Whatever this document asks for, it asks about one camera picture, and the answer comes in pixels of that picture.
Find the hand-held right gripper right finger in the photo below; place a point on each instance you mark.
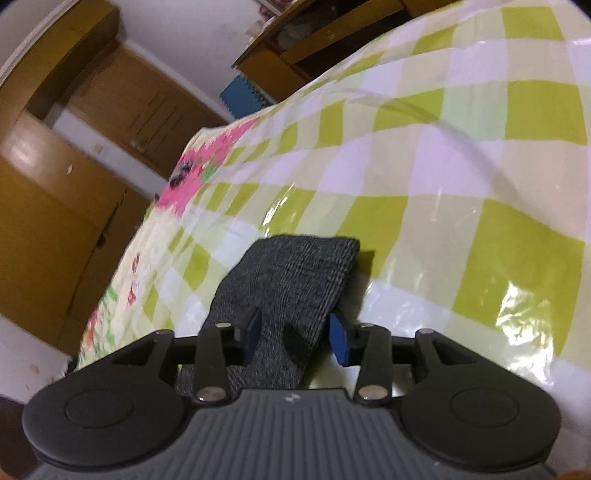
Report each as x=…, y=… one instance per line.
x=339, y=342

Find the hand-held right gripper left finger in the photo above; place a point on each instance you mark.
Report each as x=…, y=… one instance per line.
x=252, y=336

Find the grey plaid pants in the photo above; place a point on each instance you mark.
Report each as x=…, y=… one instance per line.
x=286, y=295

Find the cartoon printed quilt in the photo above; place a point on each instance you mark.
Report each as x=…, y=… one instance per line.
x=184, y=180

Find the green checkered plastic sheet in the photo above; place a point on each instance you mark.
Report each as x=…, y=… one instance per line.
x=438, y=184

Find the brown wooden wardrobe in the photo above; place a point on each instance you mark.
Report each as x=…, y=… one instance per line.
x=55, y=240

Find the blue foam mat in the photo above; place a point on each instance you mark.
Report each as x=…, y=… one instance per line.
x=242, y=97

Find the brown wooden door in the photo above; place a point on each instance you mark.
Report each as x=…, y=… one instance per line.
x=138, y=101

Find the wooden desk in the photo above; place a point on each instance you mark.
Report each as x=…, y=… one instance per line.
x=295, y=50

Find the grey cloth in desk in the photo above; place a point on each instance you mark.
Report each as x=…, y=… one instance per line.
x=291, y=28

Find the pink cloth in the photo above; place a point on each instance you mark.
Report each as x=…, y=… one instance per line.
x=272, y=7

